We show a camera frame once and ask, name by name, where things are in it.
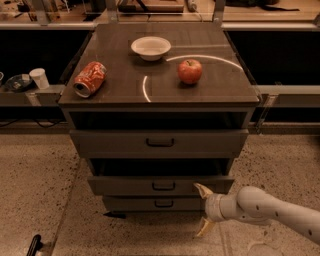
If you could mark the white paper cup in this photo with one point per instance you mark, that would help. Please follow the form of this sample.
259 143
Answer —
39 77

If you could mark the white ceramic bowl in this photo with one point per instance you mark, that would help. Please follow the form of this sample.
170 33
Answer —
151 48

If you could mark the black object on floor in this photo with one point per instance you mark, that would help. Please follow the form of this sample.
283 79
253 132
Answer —
35 245

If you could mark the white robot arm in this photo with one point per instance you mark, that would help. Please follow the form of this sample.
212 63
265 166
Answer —
254 206

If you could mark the grey drawer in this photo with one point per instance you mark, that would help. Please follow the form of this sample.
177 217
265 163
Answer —
149 204
166 144
146 186

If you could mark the grey drawer cabinet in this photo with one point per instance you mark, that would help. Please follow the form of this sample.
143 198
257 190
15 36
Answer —
148 95

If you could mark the grey top drawer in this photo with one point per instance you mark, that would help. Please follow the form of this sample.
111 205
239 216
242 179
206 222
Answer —
166 144

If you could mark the dark blue bowl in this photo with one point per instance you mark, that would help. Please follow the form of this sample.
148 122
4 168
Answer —
18 83

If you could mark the crushed orange soda can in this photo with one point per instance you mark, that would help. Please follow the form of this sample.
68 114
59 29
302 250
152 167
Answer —
90 79

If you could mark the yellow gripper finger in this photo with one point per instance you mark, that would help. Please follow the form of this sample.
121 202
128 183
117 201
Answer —
205 225
204 191

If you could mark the red apple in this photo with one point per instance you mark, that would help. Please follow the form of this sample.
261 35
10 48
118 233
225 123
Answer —
190 71

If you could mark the grey bottom drawer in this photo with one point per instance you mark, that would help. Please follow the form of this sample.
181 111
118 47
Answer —
149 204

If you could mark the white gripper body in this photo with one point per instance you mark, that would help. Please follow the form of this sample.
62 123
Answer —
212 207

